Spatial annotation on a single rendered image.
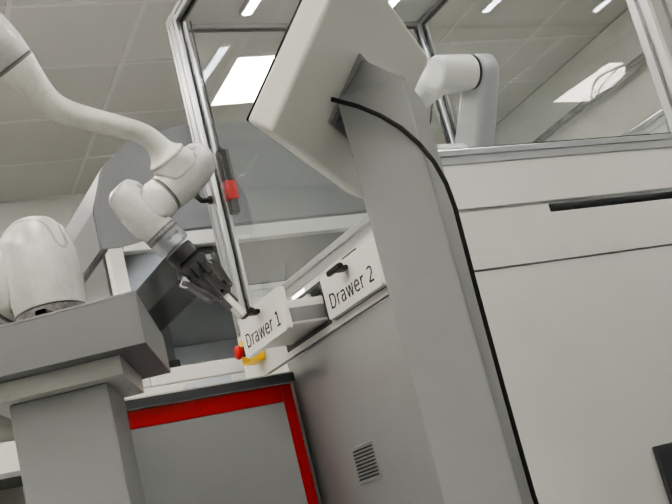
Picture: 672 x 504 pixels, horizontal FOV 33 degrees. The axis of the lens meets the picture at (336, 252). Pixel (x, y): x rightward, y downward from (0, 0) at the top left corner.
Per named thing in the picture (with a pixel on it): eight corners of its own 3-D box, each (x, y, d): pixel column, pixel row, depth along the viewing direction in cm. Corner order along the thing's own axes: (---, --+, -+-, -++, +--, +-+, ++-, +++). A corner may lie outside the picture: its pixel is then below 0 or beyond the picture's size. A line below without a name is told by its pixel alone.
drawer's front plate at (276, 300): (287, 329, 272) (277, 286, 274) (246, 359, 296) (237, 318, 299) (294, 328, 272) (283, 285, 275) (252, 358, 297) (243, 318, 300)
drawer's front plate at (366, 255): (382, 284, 250) (370, 238, 252) (329, 320, 274) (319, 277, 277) (389, 283, 250) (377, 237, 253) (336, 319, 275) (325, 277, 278)
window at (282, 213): (378, 208, 255) (281, -154, 278) (248, 314, 328) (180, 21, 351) (380, 208, 255) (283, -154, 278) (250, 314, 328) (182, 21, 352)
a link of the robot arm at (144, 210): (148, 240, 275) (186, 205, 280) (103, 195, 274) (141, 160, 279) (141, 251, 285) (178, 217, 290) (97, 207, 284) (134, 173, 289)
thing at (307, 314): (290, 324, 274) (284, 300, 276) (253, 350, 296) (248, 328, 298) (429, 303, 293) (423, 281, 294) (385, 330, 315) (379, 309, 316)
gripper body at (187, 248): (169, 254, 277) (196, 281, 278) (192, 233, 282) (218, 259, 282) (161, 264, 284) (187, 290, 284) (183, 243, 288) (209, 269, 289)
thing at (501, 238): (410, 279, 242) (393, 216, 246) (247, 386, 329) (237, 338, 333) (730, 235, 286) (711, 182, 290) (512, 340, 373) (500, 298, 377)
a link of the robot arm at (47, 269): (45, 298, 230) (25, 200, 236) (-9, 329, 239) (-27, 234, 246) (105, 302, 243) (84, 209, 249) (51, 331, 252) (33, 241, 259)
